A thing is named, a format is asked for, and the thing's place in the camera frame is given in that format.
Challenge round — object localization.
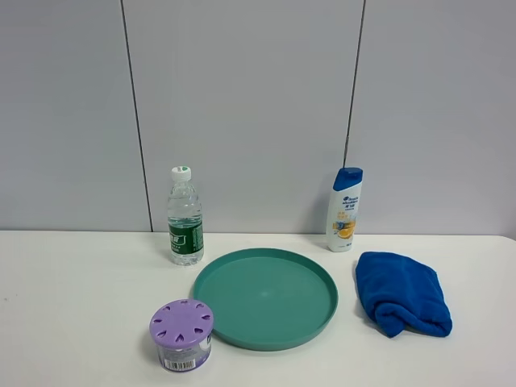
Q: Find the white blue shampoo bottle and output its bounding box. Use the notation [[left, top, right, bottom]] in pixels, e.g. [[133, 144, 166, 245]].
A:
[[326, 167, 363, 252]]

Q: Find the clear water bottle green label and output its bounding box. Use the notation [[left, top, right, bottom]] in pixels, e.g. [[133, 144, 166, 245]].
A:
[[168, 166, 204, 266]]

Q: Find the teal round plastic tray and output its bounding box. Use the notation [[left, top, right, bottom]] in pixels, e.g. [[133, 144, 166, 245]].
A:
[[191, 248, 339, 352]]

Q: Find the purple lid air freshener jar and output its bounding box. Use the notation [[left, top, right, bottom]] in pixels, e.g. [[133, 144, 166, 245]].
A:
[[149, 299, 214, 372]]

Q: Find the blue folded towel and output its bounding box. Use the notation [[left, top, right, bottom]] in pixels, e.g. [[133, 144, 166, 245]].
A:
[[356, 252, 452, 338]]

